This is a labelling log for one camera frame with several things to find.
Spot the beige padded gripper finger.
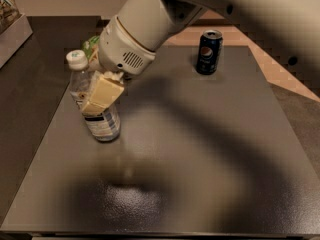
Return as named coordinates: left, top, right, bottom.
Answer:
left=81, top=71, right=124, bottom=115

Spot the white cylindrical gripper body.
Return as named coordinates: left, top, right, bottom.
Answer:
left=97, top=0, right=208, bottom=77

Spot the clear plastic tea bottle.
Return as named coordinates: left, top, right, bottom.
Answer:
left=66, top=50, right=120, bottom=142

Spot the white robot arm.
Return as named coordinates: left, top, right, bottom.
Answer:
left=81, top=0, right=320, bottom=115

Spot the green snack bag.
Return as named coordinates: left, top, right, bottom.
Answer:
left=82, top=36, right=99, bottom=62

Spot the black Pepsi can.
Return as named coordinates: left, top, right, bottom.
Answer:
left=196, top=30, right=223, bottom=75

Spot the grey box with items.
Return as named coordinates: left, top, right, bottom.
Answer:
left=0, top=0, right=33, bottom=68

